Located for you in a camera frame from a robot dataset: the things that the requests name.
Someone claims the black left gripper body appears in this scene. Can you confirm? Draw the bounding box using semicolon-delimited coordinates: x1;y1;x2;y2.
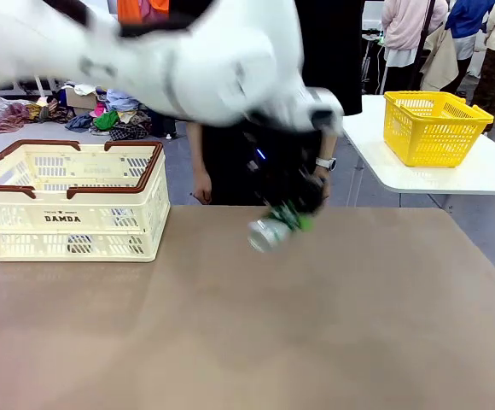
242;126;329;214

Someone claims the green drink can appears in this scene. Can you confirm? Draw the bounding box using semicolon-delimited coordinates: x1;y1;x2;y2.
247;211;302;254

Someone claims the person's left forearm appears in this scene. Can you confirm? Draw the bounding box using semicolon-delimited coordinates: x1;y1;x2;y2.
317;134;338;160

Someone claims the person's right forearm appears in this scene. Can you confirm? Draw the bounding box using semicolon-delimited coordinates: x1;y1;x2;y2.
186;121;209;179

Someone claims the yellow plastic basket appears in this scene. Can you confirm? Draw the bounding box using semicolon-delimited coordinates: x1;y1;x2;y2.
382;90;495;168

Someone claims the cream plastic shopping basket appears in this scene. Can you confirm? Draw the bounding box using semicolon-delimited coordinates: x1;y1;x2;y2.
0;139;172;263

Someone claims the person's left hand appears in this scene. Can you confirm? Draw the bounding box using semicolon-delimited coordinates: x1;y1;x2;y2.
313;169;332;202

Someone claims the person's right hand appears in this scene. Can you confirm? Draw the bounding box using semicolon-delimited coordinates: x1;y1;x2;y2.
193;170;213;205

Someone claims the person's black shirt torso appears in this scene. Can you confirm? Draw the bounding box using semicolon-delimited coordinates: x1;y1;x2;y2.
200;0;364;207

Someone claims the checkered cloth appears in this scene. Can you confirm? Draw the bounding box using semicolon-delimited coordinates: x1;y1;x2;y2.
109;122;151;142

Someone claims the light blue cloth heap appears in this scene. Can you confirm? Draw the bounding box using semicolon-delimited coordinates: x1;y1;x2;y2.
105;87;146;113

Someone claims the white side table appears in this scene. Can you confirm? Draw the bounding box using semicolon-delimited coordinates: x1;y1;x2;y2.
341;94;495;210

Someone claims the green cloth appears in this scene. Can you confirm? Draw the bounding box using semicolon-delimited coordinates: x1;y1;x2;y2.
92;109;121;132

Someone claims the beige hanging jacket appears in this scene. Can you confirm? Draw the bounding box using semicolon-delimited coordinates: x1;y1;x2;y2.
420;27;460;93

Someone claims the person in pink hoodie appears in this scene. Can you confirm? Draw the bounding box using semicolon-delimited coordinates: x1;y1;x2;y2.
381;0;449;94

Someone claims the black slanted pole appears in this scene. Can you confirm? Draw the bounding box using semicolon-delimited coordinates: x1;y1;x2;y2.
413;0;437;91

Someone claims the cardboard box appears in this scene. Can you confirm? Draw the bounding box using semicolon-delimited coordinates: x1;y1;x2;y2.
65;86;100;111

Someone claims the person in orange pink top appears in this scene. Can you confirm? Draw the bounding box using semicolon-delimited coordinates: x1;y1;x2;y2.
117;0;179;140

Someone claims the person in blue jacket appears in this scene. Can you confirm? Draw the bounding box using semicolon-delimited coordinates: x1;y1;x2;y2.
445;0;495;97

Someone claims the multicolour cloth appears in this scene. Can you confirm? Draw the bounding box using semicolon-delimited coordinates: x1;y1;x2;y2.
27;97;67;125

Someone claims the grey metal workbench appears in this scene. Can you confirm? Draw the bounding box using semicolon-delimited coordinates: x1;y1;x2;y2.
0;75;59;98

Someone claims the red patterned cloth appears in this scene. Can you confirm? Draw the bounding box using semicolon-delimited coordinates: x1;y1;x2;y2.
0;102;33;136

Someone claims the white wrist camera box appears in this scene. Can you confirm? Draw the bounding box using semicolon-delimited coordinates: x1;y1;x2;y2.
305;87;346;138

